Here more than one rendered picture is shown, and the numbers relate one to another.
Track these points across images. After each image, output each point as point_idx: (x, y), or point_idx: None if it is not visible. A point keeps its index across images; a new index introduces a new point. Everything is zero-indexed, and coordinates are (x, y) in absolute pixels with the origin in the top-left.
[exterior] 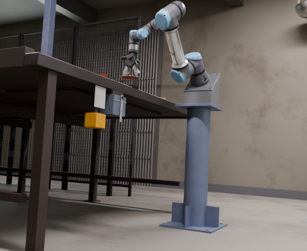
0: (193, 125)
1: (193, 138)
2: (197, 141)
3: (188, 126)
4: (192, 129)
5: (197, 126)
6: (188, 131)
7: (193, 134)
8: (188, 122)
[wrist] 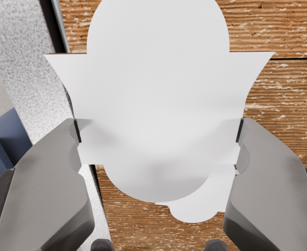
0: None
1: (13, 110)
2: (10, 110)
3: (16, 130)
4: (3, 121)
5: None
6: (20, 122)
7: (9, 115)
8: (10, 136)
